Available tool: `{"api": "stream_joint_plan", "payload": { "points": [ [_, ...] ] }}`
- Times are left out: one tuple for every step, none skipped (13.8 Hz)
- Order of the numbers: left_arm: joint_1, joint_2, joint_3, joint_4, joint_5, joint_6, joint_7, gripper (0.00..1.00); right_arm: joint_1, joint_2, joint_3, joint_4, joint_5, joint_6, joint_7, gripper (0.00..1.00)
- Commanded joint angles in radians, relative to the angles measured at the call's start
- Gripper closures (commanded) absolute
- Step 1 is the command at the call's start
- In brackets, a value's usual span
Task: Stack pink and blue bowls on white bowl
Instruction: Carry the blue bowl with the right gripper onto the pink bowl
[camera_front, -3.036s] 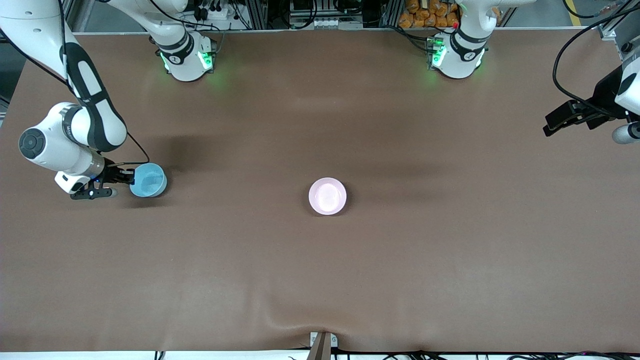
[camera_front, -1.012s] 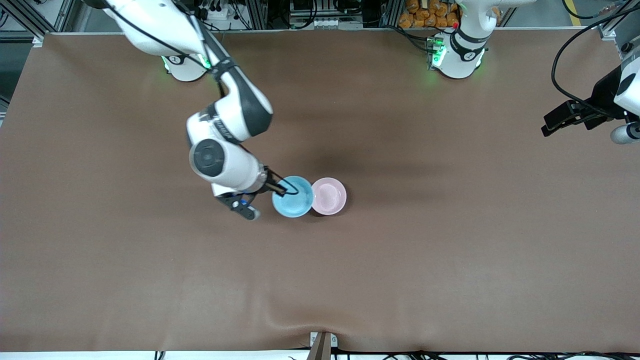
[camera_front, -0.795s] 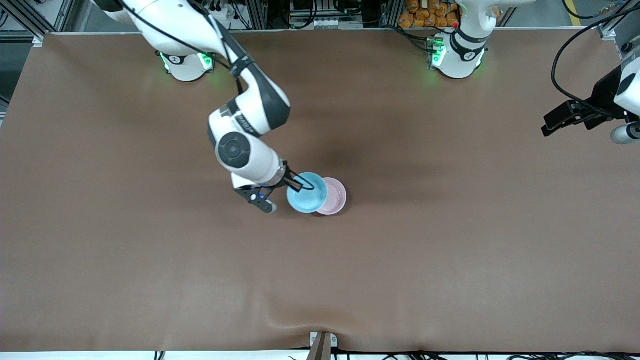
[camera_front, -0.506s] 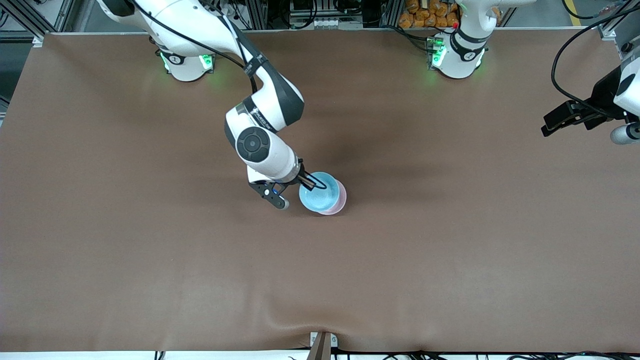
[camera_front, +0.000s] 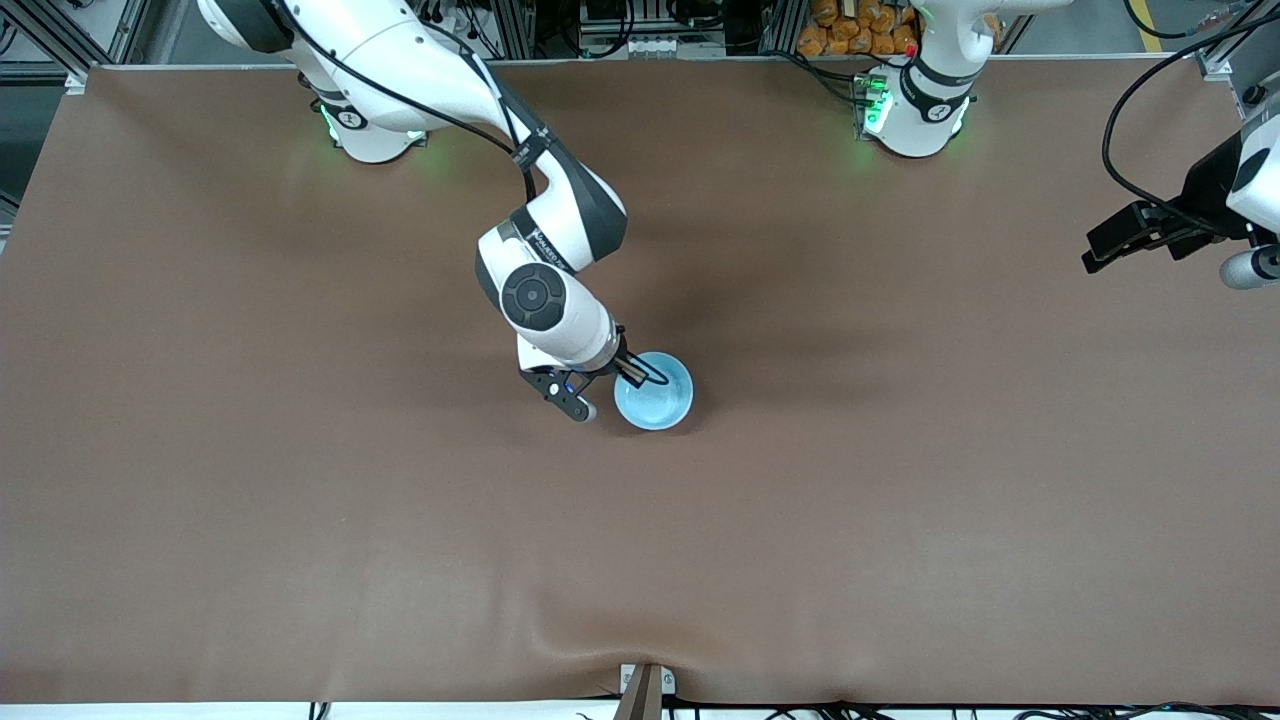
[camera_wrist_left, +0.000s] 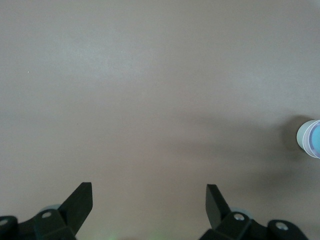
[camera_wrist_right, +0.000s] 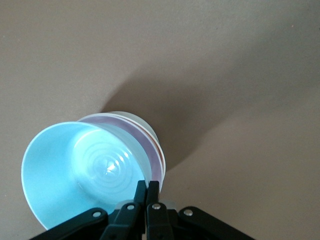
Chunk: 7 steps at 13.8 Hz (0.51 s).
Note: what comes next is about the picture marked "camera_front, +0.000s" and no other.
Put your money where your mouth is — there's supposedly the blue bowl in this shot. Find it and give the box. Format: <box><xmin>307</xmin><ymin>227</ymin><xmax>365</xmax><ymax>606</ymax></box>
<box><xmin>613</xmin><ymin>351</ymin><xmax>694</xmax><ymax>432</ymax></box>

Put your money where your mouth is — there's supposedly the brown table cloth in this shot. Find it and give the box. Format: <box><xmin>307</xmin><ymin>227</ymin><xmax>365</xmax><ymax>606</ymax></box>
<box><xmin>0</xmin><ymin>60</ymin><xmax>1280</xmax><ymax>706</ymax></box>

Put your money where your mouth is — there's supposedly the metal table clamp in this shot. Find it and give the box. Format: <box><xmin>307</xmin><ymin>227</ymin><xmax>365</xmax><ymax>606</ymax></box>
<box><xmin>619</xmin><ymin>662</ymin><xmax>677</xmax><ymax>720</ymax></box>

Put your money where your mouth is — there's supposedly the orange snack bag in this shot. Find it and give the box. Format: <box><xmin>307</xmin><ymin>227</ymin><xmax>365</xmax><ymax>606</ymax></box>
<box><xmin>797</xmin><ymin>0</ymin><xmax>921</xmax><ymax>57</ymax></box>

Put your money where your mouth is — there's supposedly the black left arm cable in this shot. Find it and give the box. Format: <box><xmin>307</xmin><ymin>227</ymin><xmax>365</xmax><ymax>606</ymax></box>
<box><xmin>1100</xmin><ymin>0</ymin><xmax>1280</xmax><ymax>216</ymax></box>

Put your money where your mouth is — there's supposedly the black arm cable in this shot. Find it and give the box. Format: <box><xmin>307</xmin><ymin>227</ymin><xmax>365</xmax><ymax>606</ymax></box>
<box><xmin>1100</xmin><ymin>0</ymin><xmax>1280</xmax><ymax>216</ymax></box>
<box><xmin>265</xmin><ymin>0</ymin><xmax>543</xmax><ymax>201</ymax></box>

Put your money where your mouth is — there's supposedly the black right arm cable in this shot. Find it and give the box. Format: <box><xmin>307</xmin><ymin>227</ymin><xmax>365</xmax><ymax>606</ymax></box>
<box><xmin>265</xmin><ymin>0</ymin><xmax>543</xmax><ymax>201</ymax></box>

